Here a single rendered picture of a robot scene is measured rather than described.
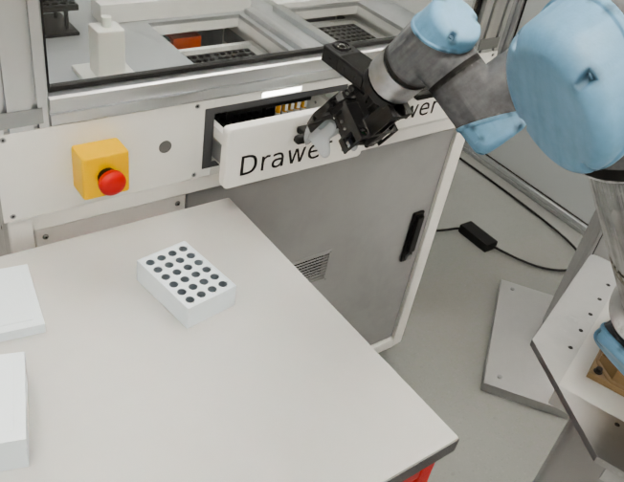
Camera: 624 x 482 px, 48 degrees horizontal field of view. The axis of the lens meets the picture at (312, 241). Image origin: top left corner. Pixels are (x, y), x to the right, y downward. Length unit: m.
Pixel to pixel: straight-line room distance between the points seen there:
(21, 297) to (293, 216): 0.61
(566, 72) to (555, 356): 0.67
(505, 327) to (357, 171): 0.97
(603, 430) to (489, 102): 0.46
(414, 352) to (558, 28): 1.69
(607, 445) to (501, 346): 1.20
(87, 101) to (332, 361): 0.50
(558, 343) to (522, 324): 1.17
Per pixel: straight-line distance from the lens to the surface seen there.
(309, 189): 1.41
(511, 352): 2.19
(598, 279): 1.30
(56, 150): 1.08
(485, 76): 0.91
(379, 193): 1.56
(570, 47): 0.50
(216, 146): 1.18
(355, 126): 1.02
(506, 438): 2.01
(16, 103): 1.03
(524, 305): 2.38
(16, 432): 0.83
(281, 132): 1.16
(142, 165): 1.15
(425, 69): 0.91
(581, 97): 0.50
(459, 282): 2.43
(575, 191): 2.90
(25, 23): 1.00
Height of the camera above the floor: 1.46
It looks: 37 degrees down
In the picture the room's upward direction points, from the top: 11 degrees clockwise
